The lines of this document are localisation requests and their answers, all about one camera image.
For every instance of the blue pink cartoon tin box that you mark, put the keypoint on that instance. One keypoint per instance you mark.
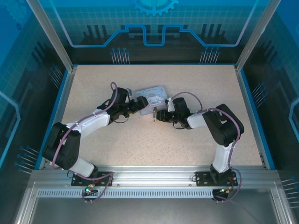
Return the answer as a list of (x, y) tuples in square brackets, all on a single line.
[(153, 99)]

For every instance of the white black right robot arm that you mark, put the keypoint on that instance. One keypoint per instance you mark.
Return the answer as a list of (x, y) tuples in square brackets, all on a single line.
[(222, 126)]

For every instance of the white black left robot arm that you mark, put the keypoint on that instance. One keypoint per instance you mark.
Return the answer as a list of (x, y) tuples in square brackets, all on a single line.
[(88, 123)]

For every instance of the left controller board with LEDs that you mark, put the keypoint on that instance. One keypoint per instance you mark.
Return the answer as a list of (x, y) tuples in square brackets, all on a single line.
[(88, 190)]

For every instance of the controller board with leds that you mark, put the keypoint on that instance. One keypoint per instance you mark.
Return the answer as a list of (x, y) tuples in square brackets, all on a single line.
[(88, 190), (224, 191)]

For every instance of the right controller board with LEDs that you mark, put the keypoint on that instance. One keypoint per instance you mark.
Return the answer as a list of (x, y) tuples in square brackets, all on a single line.
[(224, 191)]

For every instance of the aluminium mounting rail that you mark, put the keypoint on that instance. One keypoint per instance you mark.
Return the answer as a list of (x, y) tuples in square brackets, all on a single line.
[(151, 175)]

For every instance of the aluminium table side rail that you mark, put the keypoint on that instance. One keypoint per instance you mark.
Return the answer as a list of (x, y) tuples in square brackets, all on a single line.
[(251, 116), (57, 116)]

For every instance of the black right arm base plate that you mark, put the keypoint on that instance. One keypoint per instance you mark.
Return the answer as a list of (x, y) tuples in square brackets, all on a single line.
[(202, 179)]

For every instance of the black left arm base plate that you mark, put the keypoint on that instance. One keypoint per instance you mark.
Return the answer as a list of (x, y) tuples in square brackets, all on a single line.
[(105, 178)]

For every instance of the aluminium frame post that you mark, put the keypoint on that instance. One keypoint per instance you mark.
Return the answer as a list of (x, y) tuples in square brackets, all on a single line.
[(257, 35), (51, 35)]

